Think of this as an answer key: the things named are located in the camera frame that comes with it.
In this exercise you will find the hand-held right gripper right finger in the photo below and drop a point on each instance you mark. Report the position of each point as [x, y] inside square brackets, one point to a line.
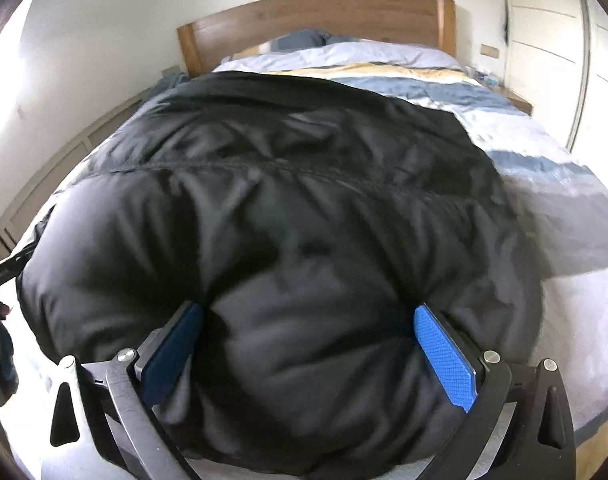
[446, 360]

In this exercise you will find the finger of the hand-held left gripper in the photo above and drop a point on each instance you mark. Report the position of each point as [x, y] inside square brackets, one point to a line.
[4, 272]

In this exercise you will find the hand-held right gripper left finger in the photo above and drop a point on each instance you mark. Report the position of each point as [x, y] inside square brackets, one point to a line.
[174, 355]

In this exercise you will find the black puffer jacket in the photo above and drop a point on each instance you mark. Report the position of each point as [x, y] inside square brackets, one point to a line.
[284, 210]

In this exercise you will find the striped duvet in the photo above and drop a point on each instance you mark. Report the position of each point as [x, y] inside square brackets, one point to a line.
[559, 200]

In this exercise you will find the wooden nightstand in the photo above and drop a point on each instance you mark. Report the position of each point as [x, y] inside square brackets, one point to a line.
[516, 102]

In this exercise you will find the white wardrobe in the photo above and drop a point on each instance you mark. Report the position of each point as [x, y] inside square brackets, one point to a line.
[549, 35]

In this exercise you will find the blue grey pillow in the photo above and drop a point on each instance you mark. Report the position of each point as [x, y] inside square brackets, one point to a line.
[309, 39]

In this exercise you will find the wooden headboard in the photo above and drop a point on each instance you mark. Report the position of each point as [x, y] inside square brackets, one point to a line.
[309, 15]

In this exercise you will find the wall switch plate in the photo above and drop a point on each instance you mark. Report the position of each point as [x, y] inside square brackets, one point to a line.
[489, 51]

